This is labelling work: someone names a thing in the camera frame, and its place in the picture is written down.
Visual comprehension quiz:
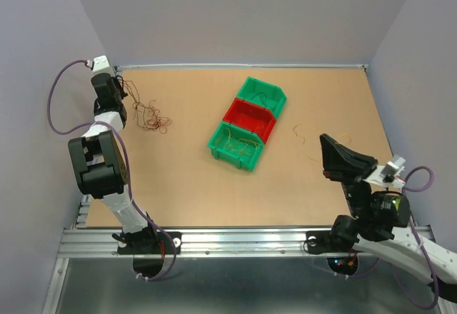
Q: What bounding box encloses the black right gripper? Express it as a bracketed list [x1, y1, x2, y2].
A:
[317, 133, 376, 218]

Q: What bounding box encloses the red brown wire bundle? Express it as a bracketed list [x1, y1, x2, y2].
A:
[119, 76, 173, 135]

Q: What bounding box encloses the black wire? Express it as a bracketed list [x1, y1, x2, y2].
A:
[251, 92, 275, 110]

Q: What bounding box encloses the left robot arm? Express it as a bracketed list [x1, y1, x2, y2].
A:
[68, 72, 159, 253]

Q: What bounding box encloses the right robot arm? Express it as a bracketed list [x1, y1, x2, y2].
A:
[319, 133, 456, 303]

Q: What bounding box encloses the red plastic bin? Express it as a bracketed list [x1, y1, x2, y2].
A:
[223, 98, 276, 143]

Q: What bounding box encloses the near green plastic bin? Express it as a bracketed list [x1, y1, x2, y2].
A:
[207, 121, 265, 172]

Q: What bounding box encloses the green plastic bin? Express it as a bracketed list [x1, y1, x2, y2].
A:
[237, 77, 287, 119]
[207, 121, 265, 172]

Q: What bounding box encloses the far green plastic bin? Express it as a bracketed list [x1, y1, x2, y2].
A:
[237, 77, 287, 119]

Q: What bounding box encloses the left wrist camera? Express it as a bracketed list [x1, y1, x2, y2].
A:
[91, 56, 115, 76]

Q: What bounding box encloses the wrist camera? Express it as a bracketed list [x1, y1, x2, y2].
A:
[91, 56, 115, 76]
[364, 155, 406, 191]

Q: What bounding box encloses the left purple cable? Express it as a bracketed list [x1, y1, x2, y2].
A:
[48, 59, 178, 283]

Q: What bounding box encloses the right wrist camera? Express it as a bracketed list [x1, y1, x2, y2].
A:
[364, 155, 406, 191]

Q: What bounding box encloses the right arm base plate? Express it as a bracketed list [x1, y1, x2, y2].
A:
[303, 231, 359, 255]

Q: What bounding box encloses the aluminium mounting rail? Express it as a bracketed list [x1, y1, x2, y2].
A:
[59, 225, 439, 258]

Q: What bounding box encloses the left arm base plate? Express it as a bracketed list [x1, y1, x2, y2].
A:
[111, 229, 174, 255]

